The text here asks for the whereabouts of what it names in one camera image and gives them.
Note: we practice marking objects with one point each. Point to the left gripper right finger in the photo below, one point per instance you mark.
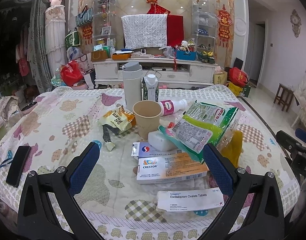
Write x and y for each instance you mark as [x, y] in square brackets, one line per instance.
[265, 217]

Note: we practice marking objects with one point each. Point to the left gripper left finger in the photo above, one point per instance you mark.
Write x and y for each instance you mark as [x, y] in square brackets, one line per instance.
[36, 216]

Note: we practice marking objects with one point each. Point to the white Escitalopram tablet box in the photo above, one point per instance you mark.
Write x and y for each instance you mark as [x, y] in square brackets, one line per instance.
[191, 200]

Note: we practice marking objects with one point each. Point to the orange yellow snack bag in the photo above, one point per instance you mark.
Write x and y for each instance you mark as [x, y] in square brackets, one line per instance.
[116, 121]

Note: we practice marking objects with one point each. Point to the orange Crestor medicine box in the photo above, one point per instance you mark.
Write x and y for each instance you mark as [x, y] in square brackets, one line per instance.
[169, 168]

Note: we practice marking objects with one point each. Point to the green plastic snack bag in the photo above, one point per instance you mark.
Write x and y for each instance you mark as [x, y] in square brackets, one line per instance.
[203, 123]

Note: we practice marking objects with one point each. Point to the brown paper cup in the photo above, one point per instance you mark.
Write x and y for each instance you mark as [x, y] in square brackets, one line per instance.
[147, 116]

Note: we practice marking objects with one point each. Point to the black phone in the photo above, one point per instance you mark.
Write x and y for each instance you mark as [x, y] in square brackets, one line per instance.
[17, 166]

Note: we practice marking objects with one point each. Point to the brown wooden stool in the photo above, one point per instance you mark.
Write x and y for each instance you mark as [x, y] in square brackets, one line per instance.
[284, 97]

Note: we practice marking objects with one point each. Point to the white blue medicine box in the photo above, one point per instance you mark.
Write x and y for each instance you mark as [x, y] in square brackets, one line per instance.
[145, 150]

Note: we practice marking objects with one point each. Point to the patchwork quilted table cover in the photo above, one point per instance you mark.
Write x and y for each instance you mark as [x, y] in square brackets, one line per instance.
[59, 128]

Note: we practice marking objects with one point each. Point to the red gift bag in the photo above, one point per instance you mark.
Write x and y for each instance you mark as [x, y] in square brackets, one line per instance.
[238, 77]

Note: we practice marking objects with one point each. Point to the cardboard gift box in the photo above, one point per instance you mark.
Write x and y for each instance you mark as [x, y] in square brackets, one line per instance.
[220, 78]

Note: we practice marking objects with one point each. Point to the white TV cabinet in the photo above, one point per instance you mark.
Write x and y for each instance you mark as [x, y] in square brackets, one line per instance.
[170, 73]

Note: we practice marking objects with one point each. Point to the white pink yogurt bottle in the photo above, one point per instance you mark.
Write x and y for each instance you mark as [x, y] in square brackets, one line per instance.
[169, 107]

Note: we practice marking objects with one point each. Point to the grey thermos bottle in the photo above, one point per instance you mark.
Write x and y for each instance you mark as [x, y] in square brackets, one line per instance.
[132, 78]

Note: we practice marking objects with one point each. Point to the green white milk carton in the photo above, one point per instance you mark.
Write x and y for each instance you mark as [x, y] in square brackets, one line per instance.
[150, 90]

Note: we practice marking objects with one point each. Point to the blue storage basket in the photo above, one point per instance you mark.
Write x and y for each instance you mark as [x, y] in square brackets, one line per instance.
[186, 55]

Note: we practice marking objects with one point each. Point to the white quilted TV cover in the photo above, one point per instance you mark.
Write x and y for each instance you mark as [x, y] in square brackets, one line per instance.
[145, 30]

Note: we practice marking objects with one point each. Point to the red cloth on TV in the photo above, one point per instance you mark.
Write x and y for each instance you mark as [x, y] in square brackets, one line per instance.
[175, 30]

